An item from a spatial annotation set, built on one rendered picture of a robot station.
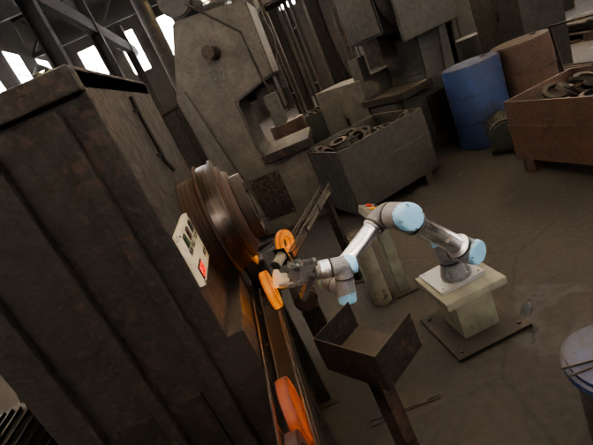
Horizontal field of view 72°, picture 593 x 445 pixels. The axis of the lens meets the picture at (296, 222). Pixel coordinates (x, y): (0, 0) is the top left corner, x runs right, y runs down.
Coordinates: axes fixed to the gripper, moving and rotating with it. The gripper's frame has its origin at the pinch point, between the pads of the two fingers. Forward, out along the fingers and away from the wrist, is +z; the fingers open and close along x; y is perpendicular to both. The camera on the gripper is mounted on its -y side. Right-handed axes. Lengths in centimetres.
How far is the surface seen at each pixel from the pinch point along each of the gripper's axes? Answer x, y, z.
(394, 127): -229, 20, -147
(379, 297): -77, -62, -69
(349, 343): 22.7, -17.6, -23.9
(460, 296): -15, -33, -88
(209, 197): -2.8, 37.9, 15.3
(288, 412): 58, -8, 3
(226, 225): 1.6, 27.6, 11.3
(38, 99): 29, 77, 48
